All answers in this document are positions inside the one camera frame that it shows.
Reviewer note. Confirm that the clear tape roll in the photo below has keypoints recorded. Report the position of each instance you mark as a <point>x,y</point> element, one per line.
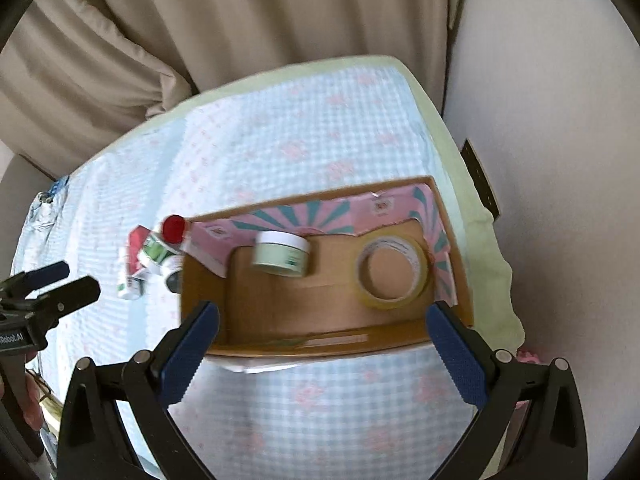
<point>390,304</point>

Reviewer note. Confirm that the green and white tube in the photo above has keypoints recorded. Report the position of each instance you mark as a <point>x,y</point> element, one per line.
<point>157,255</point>

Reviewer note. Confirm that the dark small jar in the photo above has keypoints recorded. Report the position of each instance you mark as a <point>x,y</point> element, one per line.
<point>175,282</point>

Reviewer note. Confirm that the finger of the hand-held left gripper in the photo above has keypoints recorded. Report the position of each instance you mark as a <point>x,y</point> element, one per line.
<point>47,272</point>
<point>75,292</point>

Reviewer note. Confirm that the pink cloth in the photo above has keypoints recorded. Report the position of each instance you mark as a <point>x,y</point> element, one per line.
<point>527,357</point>

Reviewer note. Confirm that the red and white tube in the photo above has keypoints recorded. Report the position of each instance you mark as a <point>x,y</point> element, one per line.
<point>136,250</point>

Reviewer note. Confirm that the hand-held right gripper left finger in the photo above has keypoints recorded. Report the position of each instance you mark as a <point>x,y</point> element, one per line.
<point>192,350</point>

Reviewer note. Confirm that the beige curtain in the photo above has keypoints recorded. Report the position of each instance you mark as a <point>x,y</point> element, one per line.
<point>250,10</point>

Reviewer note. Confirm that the denim cloth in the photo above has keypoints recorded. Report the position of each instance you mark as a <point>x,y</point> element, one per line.
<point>47,205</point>

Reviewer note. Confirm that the dark brown board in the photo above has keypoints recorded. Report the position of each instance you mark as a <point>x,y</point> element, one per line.
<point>482,180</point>

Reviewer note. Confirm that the person's left hand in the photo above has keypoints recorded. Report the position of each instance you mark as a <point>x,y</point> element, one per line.
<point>31,410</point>

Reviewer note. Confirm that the cardboard box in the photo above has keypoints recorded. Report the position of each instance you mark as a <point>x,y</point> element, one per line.
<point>300,310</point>

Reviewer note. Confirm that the white green cream jar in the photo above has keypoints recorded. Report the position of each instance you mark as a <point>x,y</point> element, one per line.
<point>280,255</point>

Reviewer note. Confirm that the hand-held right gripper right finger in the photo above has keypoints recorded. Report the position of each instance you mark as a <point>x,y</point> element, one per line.
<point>457,355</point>

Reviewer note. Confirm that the red cap bottle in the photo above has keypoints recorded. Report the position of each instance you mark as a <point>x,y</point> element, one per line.
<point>174,227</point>

